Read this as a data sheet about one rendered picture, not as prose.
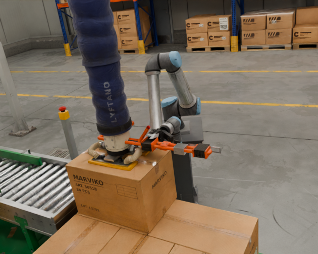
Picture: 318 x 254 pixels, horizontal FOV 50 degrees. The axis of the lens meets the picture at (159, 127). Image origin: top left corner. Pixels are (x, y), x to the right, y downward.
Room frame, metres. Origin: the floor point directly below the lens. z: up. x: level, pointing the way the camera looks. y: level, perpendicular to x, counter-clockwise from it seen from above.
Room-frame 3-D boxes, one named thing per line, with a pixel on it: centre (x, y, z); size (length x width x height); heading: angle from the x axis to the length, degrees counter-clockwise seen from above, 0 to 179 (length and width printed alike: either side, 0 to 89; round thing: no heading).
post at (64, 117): (2.94, 0.85, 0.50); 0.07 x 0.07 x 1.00; 58
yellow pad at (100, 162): (1.95, 0.33, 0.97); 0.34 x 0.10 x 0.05; 58
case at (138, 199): (2.03, 0.30, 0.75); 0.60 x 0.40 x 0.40; 58
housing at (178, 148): (1.79, -0.11, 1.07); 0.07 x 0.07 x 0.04; 58
